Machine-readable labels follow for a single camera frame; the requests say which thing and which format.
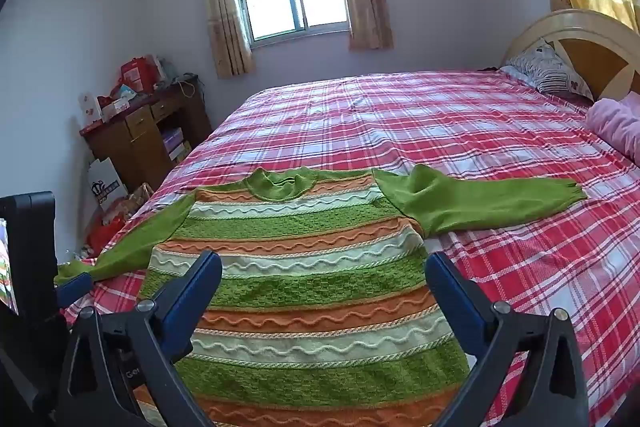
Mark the red and white flat box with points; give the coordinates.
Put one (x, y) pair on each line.
(116, 108)

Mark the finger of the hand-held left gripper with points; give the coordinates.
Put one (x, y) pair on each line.
(75, 289)

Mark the white floral box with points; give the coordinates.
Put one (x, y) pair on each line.
(89, 109)

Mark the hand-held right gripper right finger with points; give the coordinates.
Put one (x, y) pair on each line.
(447, 292)

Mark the bed with red plaid sheet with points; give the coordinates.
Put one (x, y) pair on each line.
(400, 127)

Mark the cream wooden headboard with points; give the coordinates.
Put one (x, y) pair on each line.
(595, 52)

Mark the stack of boxes in desk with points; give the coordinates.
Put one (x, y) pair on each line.
(175, 144)

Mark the white paper bag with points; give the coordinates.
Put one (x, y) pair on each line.
(106, 184)

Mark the red plastic bag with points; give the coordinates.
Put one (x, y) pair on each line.
(105, 229)

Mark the large red gift box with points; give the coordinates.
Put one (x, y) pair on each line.
(137, 74)

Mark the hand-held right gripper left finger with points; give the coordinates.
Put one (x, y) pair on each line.
(197, 282)

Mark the pink blanket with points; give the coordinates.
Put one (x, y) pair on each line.
(617, 124)

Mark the green orange striped knit sweater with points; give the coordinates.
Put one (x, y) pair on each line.
(310, 217)

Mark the patterned white pillow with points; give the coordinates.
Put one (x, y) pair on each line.
(547, 69)

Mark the brown wooden desk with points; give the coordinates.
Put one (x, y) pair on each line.
(130, 142)

